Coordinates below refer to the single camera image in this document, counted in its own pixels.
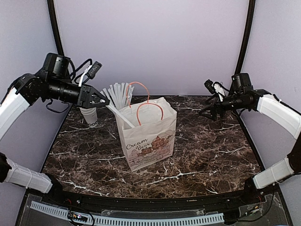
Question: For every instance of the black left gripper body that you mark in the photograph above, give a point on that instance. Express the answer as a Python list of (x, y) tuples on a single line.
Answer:
[(55, 87)]

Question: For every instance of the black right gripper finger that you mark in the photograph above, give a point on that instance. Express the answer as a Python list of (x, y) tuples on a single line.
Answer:
[(209, 85), (212, 112)]

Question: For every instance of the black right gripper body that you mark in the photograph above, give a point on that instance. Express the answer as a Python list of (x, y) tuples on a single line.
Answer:
[(238, 102)]

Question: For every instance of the single white straw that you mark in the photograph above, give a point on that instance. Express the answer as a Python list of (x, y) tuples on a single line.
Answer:
[(116, 112)]

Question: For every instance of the white paper takeout bag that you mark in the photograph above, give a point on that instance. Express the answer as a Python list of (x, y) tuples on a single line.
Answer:
[(152, 138)]

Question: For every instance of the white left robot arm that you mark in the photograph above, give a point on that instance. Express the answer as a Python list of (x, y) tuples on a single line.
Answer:
[(23, 93)]

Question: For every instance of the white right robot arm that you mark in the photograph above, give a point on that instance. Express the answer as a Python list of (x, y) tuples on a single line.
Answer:
[(274, 127)]

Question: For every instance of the stack of white paper cups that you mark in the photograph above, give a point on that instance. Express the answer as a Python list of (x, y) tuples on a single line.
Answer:
[(90, 116)]

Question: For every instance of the bundle of white wrapped straws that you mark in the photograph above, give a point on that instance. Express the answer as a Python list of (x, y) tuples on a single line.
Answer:
[(119, 95)]

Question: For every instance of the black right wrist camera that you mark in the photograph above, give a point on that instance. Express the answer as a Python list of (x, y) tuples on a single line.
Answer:
[(241, 83)]

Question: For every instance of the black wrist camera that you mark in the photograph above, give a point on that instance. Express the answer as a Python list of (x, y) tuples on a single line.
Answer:
[(56, 65), (241, 83)]

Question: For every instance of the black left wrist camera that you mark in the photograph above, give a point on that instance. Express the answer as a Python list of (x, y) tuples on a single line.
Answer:
[(56, 65)]

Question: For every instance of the black table front rail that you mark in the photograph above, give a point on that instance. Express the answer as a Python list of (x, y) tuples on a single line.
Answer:
[(217, 202)]

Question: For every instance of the black left frame post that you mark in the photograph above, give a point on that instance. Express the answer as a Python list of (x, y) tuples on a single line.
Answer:
[(54, 26)]

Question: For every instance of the black frame post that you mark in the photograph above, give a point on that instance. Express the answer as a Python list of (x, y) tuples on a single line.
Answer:
[(246, 36), (54, 26)]

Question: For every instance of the black right frame post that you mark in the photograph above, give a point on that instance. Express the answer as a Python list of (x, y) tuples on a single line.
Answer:
[(246, 36)]

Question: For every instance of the white slotted cable duct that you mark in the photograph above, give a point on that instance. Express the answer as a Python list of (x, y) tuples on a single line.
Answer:
[(86, 219)]

